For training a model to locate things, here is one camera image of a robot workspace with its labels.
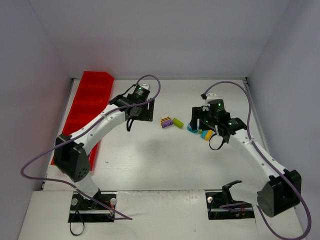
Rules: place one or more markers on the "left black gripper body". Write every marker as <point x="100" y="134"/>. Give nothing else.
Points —
<point x="146" y="110"/>

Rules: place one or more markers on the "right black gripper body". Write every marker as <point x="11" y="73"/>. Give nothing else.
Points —
<point x="200" y="117"/>

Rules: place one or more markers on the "teal oval lego piece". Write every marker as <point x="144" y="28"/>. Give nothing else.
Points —
<point x="194" y="131"/>

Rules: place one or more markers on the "long lime green lego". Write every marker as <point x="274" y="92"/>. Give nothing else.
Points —
<point x="178" y="123"/>

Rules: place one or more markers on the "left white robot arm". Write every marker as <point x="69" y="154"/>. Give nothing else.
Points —
<point x="72" y="159"/>

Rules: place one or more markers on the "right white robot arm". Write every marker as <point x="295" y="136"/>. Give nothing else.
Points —
<point x="276" y="188"/>

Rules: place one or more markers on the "yellow blue green lego stack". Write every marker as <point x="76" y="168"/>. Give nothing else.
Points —
<point x="206" y="134"/>

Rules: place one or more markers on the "purple yellow striped lego stack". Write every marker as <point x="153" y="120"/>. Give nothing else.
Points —
<point x="166" y="121"/>

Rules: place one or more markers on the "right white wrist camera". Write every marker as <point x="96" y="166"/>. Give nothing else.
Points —
<point x="207" y="97"/>

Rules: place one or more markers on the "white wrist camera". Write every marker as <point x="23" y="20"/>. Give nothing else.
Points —
<point x="145" y="86"/>
<point x="207" y="97"/>

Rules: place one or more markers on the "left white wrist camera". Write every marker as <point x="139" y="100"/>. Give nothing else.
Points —
<point x="145" y="86"/>

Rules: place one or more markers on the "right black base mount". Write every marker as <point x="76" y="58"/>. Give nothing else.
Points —
<point x="221" y="206"/>

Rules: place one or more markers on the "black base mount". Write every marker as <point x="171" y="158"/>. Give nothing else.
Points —
<point x="221" y="206"/>
<point x="83" y="210"/>

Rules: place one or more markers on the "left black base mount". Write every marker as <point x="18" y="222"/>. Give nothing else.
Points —
<point x="83" y="210"/>

